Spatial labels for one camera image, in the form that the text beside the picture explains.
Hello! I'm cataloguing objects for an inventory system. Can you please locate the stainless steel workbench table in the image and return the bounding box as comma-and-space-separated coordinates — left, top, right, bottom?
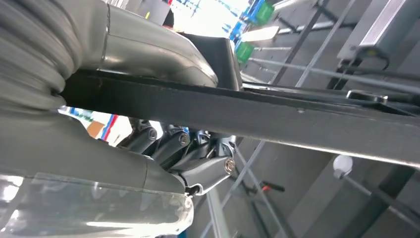
200, 0, 420, 238

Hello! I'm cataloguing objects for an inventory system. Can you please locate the white round knob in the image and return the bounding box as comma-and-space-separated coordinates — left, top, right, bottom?
332, 155, 354, 179

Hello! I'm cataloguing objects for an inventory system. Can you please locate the green box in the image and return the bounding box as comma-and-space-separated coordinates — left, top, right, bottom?
255, 0, 275, 26
235, 41, 255, 65

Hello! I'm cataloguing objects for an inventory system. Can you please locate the black cable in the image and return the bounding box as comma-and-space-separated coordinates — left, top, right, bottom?
339, 45, 420, 83

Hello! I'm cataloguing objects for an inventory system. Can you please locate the red and black handle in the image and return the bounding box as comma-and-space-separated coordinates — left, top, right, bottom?
258, 180, 286, 194

